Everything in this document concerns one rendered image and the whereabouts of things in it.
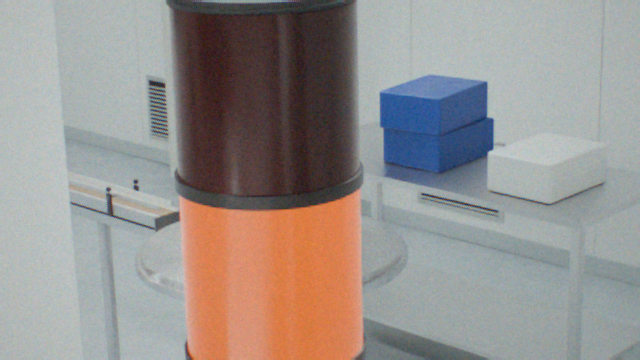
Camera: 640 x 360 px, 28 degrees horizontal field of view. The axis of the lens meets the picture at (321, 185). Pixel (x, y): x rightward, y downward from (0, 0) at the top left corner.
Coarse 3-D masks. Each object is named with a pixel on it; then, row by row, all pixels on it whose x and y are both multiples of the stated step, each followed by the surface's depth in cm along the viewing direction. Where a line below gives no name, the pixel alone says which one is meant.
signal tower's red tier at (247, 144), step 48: (192, 48) 32; (240, 48) 31; (288, 48) 31; (336, 48) 32; (192, 96) 32; (240, 96) 32; (288, 96) 32; (336, 96) 32; (192, 144) 33; (240, 144) 32; (288, 144) 32; (336, 144) 33; (240, 192) 32; (288, 192) 32
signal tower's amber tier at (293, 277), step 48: (192, 240) 34; (240, 240) 33; (288, 240) 33; (336, 240) 33; (192, 288) 34; (240, 288) 33; (288, 288) 33; (336, 288) 34; (192, 336) 35; (240, 336) 33; (288, 336) 33; (336, 336) 34
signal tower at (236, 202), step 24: (168, 0) 33; (192, 0) 32; (216, 0) 31; (240, 0) 31; (264, 0) 31; (288, 0) 31; (312, 0) 31; (336, 0) 32; (360, 168) 34; (192, 192) 33; (312, 192) 32; (336, 192) 33
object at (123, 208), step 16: (80, 176) 519; (80, 192) 510; (96, 192) 510; (112, 192) 496; (128, 192) 499; (80, 208) 509; (96, 208) 501; (112, 208) 494; (128, 208) 487; (144, 208) 488; (160, 208) 488; (176, 208) 485; (112, 224) 496; (128, 224) 489; (144, 224) 482; (160, 224) 479
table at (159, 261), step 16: (176, 224) 468; (368, 224) 463; (384, 224) 463; (160, 240) 452; (176, 240) 451; (368, 240) 446; (384, 240) 446; (400, 240) 446; (144, 256) 436; (160, 256) 436; (176, 256) 435; (368, 256) 431; (384, 256) 430; (400, 256) 436; (144, 272) 427; (160, 272) 421; (176, 272) 421; (368, 272) 416; (384, 272) 422; (400, 272) 429; (160, 288) 416; (176, 288) 412; (368, 288) 413
